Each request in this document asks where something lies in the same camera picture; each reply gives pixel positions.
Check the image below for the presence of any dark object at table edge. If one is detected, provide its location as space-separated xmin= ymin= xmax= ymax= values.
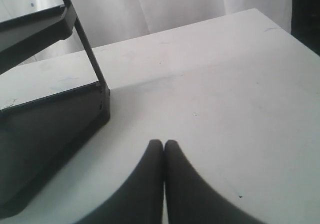
xmin=291 ymin=0 xmax=320 ymax=54

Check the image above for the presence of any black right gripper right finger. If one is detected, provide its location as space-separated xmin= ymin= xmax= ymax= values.
xmin=164 ymin=140 xmax=258 ymax=223

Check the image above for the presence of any black two-tier shelf rack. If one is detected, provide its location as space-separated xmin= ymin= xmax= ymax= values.
xmin=0 ymin=0 xmax=110 ymax=219

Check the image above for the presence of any white backdrop curtain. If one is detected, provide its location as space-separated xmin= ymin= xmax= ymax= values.
xmin=0 ymin=0 xmax=293 ymax=64

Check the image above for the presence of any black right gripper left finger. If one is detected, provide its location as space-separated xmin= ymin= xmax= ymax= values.
xmin=79 ymin=139 xmax=164 ymax=223

